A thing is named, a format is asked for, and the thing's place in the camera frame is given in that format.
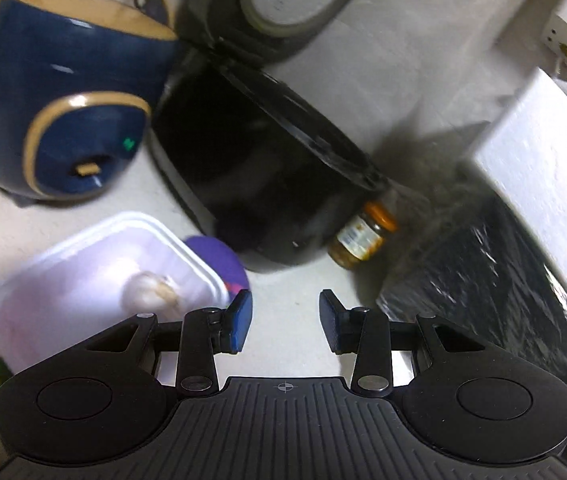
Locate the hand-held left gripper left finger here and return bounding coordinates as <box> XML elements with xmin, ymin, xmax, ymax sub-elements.
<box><xmin>86</xmin><ymin>290</ymin><xmax>255</xmax><ymax>397</ymax></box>

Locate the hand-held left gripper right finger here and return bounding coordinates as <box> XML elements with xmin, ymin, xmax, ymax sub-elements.
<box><xmin>318</xmin><ymin>289</ymin><xmax>485</xmax><ymax>396</ymax></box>

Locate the clear knotted plastic bag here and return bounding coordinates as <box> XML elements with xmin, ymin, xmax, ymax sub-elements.
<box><xmin>120</xmin><ymin>271</ymin><xmax>182</xmax><ymax>312</ymax></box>

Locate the red plastic food tray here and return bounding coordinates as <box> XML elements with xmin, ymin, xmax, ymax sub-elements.
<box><xmin>0</xmin><ymin>211</ymin><xmax>232</xmax><ymax>377</ymax></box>

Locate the purple flower-shaped container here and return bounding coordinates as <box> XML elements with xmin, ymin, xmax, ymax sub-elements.
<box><xmin>183</xmin><ymin>235</ymin><xmax>252</xmax><ymax>302</ymax></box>

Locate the glass jar with orange lid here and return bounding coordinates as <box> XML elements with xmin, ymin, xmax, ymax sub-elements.
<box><xmin>327</xmin><ymin>200</ymin><xmax>400</xmax><ymax>269</ymax></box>

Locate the black rice cooker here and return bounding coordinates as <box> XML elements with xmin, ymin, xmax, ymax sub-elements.
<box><xmin>149</xmin><ymin>0</ymin><xmax>397</xmax><ymax>270</ymax></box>

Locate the black film-wrapped microwave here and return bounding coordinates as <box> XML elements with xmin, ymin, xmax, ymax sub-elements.
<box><xmin>374</xmin><ymin>160</ymin><xmax>567</xmax><ymax>413</ymax></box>

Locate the white styrofoam block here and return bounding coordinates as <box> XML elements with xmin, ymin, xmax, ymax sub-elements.
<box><xmin>462</xmin><ymin>67</ymin><xmax>567</xmax><ymax>293</ymax></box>

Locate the navy blue rice cooker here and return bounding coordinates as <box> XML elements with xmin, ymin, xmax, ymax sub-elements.
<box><xmin>0</xmin><ymin>0</ymin><xmax>180</xmax><ymax>207</ymax></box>

